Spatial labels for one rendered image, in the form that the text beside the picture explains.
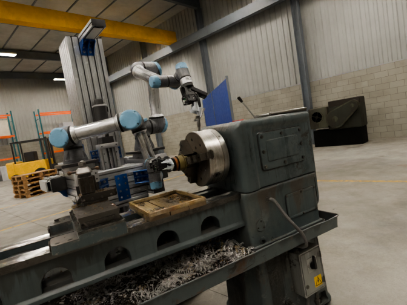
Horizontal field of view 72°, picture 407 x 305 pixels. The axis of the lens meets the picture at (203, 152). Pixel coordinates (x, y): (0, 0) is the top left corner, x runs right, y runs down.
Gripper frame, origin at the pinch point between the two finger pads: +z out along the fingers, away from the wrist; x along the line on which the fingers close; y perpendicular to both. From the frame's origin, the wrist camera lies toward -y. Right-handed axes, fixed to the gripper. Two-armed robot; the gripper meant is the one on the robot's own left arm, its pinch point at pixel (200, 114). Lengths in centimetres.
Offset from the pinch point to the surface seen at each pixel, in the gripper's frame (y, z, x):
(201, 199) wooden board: 22, 50, 11
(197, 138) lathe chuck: 12.4, 17.5, 9.5
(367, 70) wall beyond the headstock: -895, -237, -356
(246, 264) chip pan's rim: 8, 86, 11
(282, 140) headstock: -35, 31, 20
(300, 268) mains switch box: -30, 103, 1
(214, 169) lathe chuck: 9.9, 36.6, 12.1
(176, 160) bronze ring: 25.1, 25.8, 3.6
